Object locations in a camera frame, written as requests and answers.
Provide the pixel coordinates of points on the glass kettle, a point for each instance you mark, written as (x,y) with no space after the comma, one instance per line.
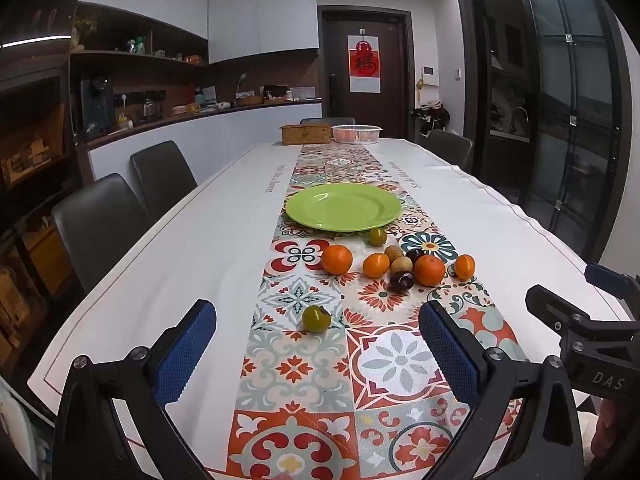
(151,107)

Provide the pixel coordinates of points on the dark bag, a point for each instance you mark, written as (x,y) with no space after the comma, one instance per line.
(432,117)

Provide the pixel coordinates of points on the black coffee machine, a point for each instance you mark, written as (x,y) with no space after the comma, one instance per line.
(97,107)

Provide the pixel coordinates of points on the red and white door poster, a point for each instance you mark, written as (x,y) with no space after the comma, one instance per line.
(365,65)

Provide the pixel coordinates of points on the wooden wall shelf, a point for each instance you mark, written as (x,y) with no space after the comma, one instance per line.
(130,55)

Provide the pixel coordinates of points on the clear plastic bowl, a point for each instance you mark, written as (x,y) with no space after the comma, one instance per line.
(356,134)

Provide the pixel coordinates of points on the round wicker basket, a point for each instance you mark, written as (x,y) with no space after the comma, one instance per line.
(248,100)

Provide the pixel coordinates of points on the dark wooden door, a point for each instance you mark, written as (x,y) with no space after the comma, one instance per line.
(392,60)

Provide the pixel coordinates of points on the glass sliding door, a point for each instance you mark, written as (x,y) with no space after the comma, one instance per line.
(570,110)

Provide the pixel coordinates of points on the green plate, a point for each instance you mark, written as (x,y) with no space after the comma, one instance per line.
(345,207)

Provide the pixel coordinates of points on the brown longan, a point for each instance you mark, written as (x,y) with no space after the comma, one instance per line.
(401,264)
(392,250)

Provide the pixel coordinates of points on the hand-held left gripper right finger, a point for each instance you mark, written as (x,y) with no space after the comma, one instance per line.
(450,355)

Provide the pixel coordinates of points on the brown open shelving unit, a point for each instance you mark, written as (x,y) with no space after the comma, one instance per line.
(35,160)

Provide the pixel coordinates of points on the white wall cabinets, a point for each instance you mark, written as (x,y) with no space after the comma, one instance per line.
(260,15)

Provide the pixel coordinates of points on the person's right hand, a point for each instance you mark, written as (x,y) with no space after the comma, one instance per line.
(612,432)

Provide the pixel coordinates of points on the green tomato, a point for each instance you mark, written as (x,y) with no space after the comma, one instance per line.
(377,236)
(316,318)

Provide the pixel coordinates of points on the patterned table runner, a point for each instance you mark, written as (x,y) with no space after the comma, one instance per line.
(390,360)

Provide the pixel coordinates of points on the white sideboard counter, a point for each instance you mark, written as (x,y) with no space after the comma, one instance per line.
(240,130)

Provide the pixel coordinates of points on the white desk lamp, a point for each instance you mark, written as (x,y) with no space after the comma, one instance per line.
(241,82)

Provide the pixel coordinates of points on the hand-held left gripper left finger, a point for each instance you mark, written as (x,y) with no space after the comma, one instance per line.
(185,355)

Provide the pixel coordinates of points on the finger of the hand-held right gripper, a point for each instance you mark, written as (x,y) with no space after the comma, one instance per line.
(605,279)
(547,305)

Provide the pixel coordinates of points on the kitchen faucet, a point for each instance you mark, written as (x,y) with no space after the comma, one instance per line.
(521,117)

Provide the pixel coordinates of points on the woven wicker box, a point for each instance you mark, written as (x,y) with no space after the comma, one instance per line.
(306,134)

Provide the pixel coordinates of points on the small mandarin orange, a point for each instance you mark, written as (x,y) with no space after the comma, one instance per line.
(464,266)
(376,265)

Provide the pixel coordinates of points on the large orange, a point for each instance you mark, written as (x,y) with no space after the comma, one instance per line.
(336,259)
(429,270)

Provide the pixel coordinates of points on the dark purple plum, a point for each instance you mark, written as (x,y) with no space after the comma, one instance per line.
(401,281)
(415,254)

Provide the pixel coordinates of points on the grey dining chair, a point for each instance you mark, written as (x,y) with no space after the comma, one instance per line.
(450,147)
(327,121)
(162,175)
(100,225)

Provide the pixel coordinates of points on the white intercom panel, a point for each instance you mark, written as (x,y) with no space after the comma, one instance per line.
(429,76)

